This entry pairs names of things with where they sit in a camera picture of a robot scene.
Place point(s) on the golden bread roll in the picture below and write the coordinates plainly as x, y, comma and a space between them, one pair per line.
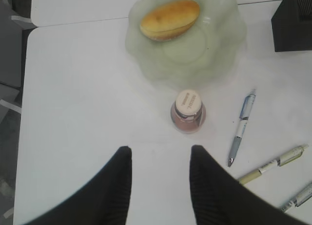
170, 20

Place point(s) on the brown Nescafe coffee bottle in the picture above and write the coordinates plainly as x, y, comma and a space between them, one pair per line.
188, 112

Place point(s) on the cream grip white pen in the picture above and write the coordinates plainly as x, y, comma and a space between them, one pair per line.
280, 161

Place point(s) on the lilac grip white pen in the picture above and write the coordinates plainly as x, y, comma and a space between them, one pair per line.
297, 200

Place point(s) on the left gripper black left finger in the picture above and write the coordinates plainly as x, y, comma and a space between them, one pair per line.
104, 200

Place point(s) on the black mesh pen holder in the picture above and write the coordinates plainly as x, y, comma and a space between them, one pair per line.
292, 26

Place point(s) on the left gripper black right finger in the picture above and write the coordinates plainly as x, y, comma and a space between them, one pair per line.
219, 199

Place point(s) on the grey grip white pen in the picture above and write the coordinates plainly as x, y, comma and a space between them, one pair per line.
243, 120

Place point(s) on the frosted green glass plate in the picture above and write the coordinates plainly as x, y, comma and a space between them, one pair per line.
205, 52

